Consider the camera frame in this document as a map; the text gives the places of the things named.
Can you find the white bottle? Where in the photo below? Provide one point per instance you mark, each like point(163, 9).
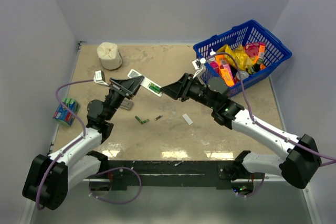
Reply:
point(211, 57)

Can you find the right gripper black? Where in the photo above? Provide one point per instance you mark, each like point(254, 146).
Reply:
point(180, 88)

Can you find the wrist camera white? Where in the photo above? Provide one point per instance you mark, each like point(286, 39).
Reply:
point(199, 65)
point(99, 78)

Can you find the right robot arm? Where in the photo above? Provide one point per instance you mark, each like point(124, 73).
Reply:
point(295, 158)

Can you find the grey remote control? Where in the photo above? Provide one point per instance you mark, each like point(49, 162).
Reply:
point(127, 105)

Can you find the orange tall carton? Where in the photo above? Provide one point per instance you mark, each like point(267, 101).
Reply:
point(261, 50)

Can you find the yellow snack bag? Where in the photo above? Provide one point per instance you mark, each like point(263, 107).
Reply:
point(242, 59)

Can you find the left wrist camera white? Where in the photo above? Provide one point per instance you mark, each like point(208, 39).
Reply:
point(99, 78)

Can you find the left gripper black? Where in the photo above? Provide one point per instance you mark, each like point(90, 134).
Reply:
point(128, 86)

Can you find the battery multipack blue green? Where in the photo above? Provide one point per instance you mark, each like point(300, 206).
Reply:
point(63, 116)

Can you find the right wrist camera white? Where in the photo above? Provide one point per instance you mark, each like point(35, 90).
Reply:
point(199, 65)

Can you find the red soda can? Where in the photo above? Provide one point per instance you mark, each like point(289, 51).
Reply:
point(241, 76)

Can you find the white tissue roll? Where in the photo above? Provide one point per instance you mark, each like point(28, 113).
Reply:
point(109, 55)

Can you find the white battery cover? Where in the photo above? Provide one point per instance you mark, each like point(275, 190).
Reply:
point(187, 119)

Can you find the black base frame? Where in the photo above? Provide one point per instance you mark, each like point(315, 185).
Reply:
point(222, 175)

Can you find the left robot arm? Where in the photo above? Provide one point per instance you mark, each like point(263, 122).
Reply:
point(50, 177)

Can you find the dark glass bottle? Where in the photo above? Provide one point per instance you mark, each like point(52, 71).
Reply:
point(255, 67)

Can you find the white remote control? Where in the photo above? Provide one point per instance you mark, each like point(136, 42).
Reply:
point(146, 82)

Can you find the orange box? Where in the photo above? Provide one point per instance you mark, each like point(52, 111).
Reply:
point(225, 70)

